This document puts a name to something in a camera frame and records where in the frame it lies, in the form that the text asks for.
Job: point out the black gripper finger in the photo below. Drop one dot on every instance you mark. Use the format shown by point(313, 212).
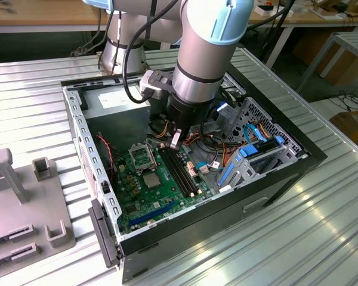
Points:
point(175, 141)

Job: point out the silver topped CPU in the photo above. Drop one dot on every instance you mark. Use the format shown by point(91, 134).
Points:
point(152, 180)

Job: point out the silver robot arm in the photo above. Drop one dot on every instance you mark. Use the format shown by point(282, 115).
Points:
point(197, 59)

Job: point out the CPU socket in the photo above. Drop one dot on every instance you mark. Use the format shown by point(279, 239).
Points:
point(143, 178)

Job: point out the black RAM slot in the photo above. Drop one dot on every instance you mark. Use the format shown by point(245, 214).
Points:
point(173, 172)
point(177, 171)
point(186, 170)
point(182, 171)

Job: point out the grey metal drive cage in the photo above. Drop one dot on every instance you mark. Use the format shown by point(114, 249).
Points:
point(225, 129)

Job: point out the grey power supply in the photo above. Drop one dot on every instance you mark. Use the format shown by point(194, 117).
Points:
point(116, 125)

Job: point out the blue disk carrier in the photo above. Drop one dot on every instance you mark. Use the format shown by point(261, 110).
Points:
point(249, 150)

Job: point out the black case fan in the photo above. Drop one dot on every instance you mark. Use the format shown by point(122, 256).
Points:
point(105, 162)

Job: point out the green motherboard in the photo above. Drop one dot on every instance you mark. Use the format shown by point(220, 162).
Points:
point(137, 205)

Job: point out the blue expansion slot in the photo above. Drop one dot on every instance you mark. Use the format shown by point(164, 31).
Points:
point(153, 214)

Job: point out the grey metal disk bay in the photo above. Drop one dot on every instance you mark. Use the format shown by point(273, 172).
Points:
point(244, 178)

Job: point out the round coin battery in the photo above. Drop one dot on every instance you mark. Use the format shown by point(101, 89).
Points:
point(151, 222)

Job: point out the black PC case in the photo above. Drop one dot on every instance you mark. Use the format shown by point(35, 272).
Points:
point(211, 232)

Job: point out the dark grey case bezel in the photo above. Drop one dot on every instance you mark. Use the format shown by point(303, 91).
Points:
point(103, 235)

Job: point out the white box with red mark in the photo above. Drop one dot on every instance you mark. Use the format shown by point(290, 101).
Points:
point(271, 11)

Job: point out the brown cardboard box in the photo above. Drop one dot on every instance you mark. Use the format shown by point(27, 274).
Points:
point(346, 71)
point(353, 131)

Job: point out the grey parts rack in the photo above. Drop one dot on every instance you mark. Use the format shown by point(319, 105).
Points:
point(24, 214)

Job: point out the wooden desk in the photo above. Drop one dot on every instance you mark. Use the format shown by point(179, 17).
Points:
point(47, 18)

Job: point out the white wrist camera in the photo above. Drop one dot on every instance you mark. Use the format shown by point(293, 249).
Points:
point(226, 113)
point(145, 86)

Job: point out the black camera bracket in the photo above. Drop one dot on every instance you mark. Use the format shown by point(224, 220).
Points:
point(161, 79)

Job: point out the blue plastic bay rail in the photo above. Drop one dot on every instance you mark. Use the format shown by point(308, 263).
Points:
point(228, 174)

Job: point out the grey metal frame table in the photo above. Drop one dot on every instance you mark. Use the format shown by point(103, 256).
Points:
point(353, 40)

